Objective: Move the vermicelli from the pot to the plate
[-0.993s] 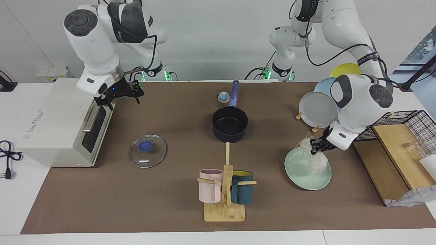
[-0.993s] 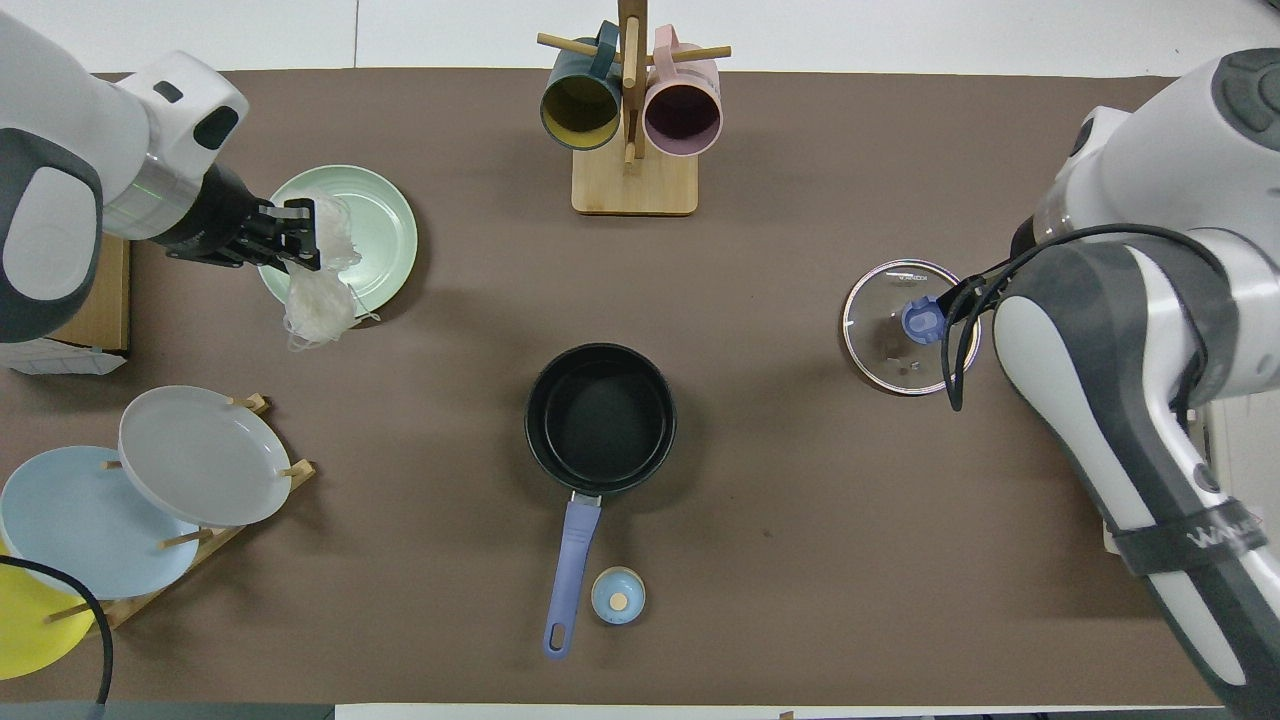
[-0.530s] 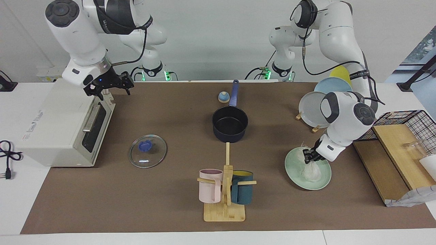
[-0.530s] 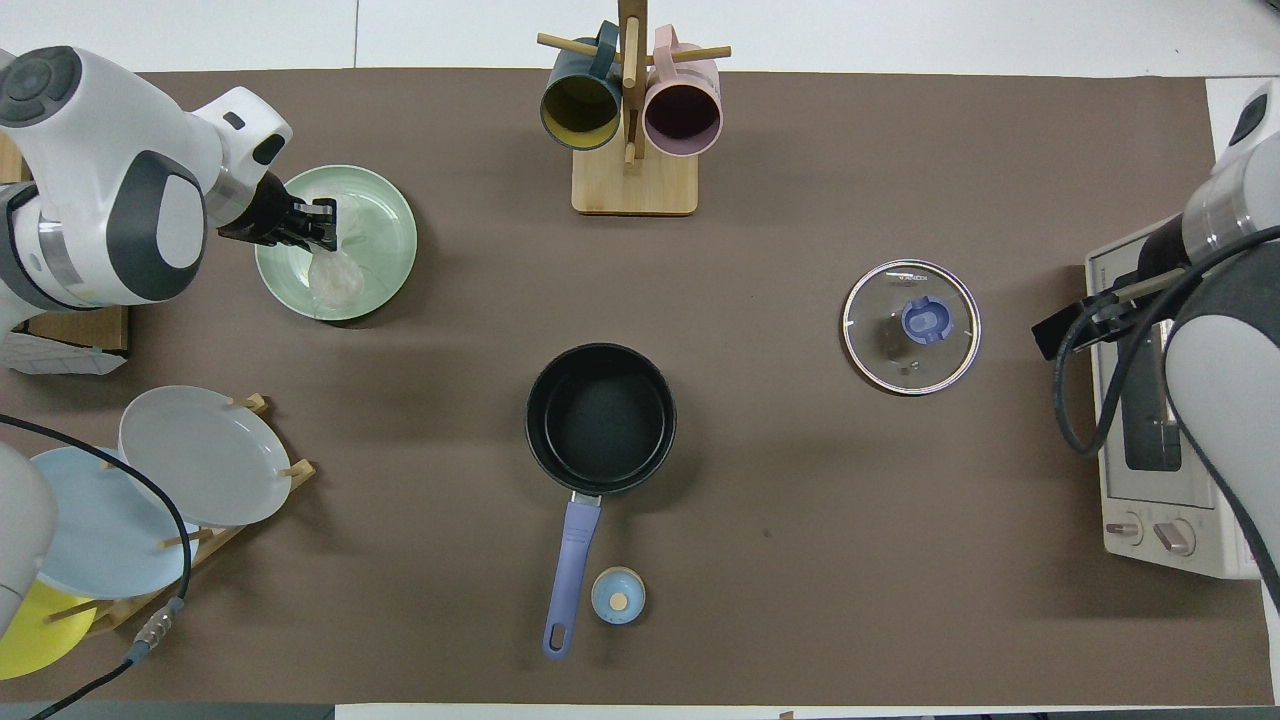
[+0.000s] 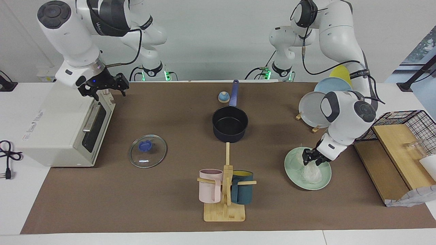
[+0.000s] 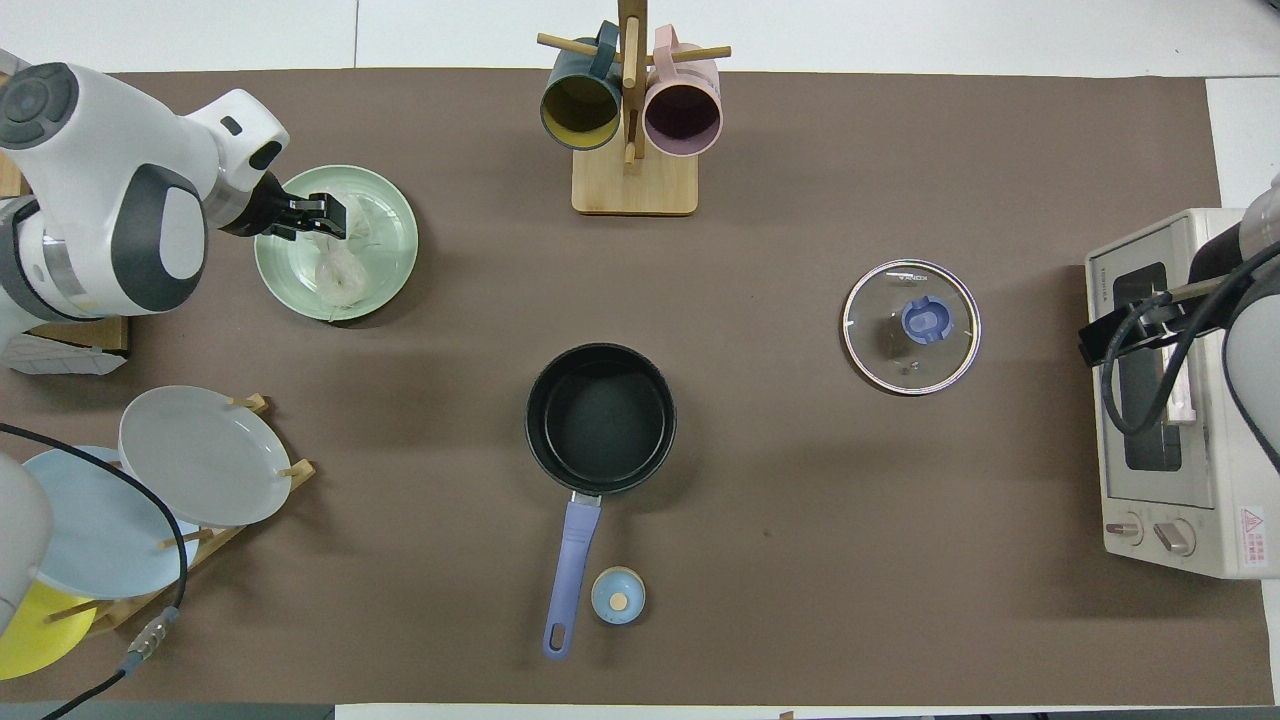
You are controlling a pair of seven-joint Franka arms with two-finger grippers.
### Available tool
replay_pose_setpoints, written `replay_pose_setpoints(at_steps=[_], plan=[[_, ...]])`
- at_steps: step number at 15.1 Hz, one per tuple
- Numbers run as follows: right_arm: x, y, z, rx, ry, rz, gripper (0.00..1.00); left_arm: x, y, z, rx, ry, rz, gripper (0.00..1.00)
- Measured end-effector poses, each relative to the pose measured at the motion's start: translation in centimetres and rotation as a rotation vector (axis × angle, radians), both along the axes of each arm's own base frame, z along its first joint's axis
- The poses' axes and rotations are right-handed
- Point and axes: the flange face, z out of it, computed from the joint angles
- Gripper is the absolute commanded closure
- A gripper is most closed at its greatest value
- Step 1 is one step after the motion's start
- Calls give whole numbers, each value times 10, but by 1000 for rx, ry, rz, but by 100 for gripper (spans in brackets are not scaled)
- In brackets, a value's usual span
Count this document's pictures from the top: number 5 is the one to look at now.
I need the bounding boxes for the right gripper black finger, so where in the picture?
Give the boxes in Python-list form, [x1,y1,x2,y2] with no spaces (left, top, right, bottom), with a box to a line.
[78,84,100,102]
[115,72,130,97]

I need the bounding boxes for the clear plastic bag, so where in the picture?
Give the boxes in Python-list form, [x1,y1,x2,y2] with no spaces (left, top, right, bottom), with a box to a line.
[290,145,323,184]

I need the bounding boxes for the glass lid blue knob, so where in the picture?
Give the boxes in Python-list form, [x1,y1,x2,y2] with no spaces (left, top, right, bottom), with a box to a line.
[128,135,168,169]

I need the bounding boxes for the pale green plate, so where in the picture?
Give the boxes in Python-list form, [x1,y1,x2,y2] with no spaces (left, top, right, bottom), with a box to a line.
[284,147,332,191]

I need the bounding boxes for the wooden plate rack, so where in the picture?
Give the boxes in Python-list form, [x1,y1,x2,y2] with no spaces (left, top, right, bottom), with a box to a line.
[295,112,321,133]

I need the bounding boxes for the grey plate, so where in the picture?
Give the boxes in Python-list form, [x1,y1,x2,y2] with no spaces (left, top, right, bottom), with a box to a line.
[299,91,332,129]

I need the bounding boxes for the light blue plate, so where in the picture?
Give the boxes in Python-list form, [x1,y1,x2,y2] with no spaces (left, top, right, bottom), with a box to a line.
[314,77,353,94]

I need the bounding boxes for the yellow plate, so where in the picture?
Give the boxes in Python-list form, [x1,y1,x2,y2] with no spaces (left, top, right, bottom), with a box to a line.
[329,65,352,85]

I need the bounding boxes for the cream toaster oven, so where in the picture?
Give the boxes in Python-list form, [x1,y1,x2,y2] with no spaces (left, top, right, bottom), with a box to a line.
[15,81,116,168]

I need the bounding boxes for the dark teal mug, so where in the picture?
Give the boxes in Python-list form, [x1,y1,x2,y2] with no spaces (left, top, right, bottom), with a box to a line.
[231,170,254,205]

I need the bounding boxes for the clear glass cup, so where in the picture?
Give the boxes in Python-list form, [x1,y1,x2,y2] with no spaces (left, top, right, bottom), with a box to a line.
[405,140,427,161]

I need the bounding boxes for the wooden mug tree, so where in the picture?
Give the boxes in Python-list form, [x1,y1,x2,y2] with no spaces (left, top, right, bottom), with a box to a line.
[197,142,257,222]

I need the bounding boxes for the pink mug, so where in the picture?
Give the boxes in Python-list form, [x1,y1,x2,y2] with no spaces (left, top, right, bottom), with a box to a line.
[199,169,224,204]

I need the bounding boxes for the brown table mat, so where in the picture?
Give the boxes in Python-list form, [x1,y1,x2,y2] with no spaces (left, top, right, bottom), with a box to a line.
[20,82,436,234]

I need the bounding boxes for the white cup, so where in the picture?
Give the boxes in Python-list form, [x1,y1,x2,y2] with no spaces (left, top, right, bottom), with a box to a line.
[420,155,436,181]

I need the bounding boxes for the black stand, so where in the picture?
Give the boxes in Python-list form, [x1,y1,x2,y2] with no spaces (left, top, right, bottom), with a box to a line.
[397,54,436,92]

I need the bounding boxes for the black right base cable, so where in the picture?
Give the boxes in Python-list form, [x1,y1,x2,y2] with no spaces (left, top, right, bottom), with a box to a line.
[129,66,144,82]

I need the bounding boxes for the black base cable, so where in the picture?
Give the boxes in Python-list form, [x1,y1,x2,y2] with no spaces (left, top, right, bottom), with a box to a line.
[129,66,144,82]
[245,51,277,81]

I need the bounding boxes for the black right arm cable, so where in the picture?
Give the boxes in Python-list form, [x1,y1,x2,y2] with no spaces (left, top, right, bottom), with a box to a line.
[102,29,142,67]

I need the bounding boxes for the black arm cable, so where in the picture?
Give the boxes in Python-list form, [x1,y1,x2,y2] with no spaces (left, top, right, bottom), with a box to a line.
[301,34,386,104]
[102,29,142,67]

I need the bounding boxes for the wooden shelf with wire basket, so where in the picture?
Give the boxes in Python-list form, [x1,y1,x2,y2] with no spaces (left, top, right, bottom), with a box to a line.
[352,110,436,207]

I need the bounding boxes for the blue saucepan with handle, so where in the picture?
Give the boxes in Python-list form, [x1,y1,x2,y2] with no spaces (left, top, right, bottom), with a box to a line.
[212,80,249,143]

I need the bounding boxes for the black clamp mount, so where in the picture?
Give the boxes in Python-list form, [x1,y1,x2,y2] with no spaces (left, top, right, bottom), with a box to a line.
[0,70,18,92]

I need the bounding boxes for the black left base cable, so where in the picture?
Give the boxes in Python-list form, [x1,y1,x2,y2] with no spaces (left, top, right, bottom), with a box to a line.
[245,51,277,81]

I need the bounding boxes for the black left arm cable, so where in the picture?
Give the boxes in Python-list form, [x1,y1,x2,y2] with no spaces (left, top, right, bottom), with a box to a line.
[301,34,386,104]

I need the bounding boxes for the black power cord with plug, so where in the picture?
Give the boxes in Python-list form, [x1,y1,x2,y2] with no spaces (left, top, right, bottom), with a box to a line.
[0,140,22,180]

